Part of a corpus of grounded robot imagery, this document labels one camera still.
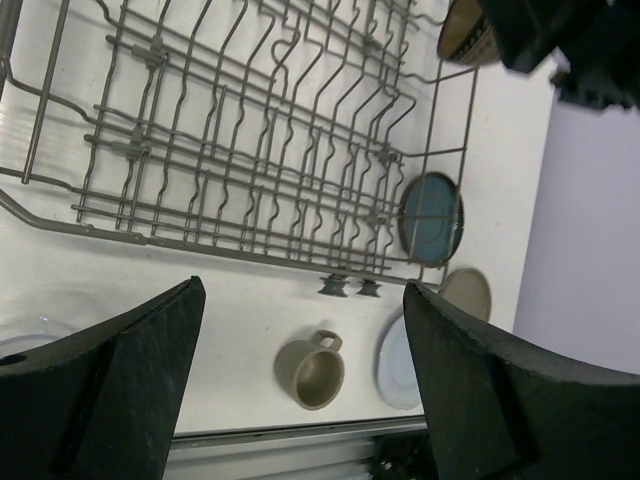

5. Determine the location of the dark patterned bowl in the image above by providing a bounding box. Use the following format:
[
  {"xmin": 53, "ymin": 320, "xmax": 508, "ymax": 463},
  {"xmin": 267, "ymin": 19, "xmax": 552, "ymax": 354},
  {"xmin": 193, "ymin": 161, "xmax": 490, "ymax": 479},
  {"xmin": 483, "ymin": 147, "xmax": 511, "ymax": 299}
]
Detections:
[{"xmin": 437, "ymin": 0, "xmax": 500, "ymax": 67}]

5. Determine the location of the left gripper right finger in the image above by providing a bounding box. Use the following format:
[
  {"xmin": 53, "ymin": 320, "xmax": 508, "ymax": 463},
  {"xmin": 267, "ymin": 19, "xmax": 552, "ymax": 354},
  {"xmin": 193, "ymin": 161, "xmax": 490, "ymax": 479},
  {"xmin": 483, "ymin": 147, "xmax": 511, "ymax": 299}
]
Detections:
[{"xmin": 403, "ymin": 281, "xmax": 639, "ymax": 479}]

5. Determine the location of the grey wire dish rack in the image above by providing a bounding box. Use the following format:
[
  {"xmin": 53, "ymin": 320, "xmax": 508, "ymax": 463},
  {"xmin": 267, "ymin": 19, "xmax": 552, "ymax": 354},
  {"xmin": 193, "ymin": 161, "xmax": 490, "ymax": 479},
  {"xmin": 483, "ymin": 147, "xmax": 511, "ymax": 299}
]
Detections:
[{"xmin": 1, "ymin": 1, "xmax": 477, "ymax": 297}]

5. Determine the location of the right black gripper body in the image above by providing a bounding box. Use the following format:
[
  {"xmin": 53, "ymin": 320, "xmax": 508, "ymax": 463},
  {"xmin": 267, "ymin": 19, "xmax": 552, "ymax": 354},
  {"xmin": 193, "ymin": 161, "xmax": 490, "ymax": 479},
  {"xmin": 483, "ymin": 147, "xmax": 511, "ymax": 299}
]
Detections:
[{"xmin": 480, "ymin": 1, "xmax": 639, "ymax": 111}]

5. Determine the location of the light blue scalloped plate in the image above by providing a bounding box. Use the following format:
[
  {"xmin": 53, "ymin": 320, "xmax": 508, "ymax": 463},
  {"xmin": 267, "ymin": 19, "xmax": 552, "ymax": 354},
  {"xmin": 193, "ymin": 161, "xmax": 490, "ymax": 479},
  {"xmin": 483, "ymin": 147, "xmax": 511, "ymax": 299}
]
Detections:
[{"xmin": 374, "ymin": 313, "xmax": 421, "ymax": 411}]

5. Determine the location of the beige ceramic saucer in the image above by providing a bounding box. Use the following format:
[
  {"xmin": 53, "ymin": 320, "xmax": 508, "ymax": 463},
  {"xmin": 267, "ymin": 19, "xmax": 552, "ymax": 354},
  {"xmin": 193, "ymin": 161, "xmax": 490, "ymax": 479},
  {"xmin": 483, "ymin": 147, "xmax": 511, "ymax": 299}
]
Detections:
[{"xmin": 438, "ymin": 267, "xmax": 492, "ymax": 322}]

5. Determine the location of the clear drinking glass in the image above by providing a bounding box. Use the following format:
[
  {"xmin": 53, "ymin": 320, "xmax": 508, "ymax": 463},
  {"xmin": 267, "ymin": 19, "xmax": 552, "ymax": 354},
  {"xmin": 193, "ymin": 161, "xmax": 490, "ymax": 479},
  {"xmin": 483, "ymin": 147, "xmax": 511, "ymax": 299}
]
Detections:
[{"xmin": 1, "ymin": 314, "xmax": 77, "ymax": 357}]

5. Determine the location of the aluminium front rail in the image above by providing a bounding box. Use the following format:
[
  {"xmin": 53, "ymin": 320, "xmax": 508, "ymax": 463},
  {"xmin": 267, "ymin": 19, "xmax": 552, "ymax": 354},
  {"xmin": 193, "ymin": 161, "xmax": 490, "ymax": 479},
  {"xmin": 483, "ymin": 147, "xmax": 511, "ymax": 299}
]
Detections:
[{"xmin": 164, "ymin": 416, "xmax": 428, "ymax": 479}]

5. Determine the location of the teal glazed saucer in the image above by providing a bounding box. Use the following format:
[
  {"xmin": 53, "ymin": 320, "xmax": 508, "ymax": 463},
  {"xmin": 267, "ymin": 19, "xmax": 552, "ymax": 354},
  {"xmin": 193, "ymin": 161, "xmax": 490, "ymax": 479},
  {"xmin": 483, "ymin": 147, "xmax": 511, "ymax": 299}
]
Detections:
[{"xmin": 398, "ymin": 172, "xmax": 465, "ymax": 267}]

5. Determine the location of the grey ceramic mug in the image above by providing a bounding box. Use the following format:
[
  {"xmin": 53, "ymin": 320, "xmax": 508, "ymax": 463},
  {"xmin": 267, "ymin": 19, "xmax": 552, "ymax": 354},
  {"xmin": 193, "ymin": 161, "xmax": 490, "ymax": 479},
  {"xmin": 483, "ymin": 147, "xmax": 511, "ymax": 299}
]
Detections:
[{"xmin": 274, "ymin": 330, "xmax": 345, "ymax": 411}]

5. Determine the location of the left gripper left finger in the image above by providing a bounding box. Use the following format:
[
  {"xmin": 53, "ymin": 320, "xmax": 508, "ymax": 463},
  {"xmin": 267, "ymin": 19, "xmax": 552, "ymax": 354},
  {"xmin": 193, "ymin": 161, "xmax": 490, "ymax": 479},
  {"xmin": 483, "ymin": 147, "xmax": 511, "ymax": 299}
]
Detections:
[{"xmin": 1, "ymin": 276, "xmax": 206, "ymax": 479}]

